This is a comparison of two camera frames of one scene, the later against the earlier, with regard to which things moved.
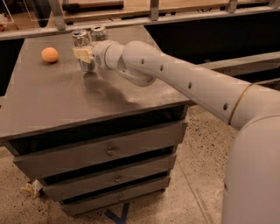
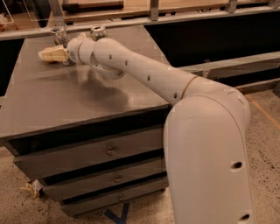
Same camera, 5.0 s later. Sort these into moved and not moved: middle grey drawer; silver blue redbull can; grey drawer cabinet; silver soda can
Moved: silver blue redbull can
Not moved: silver soda can; middle grey drawer; grey drawer cabinet
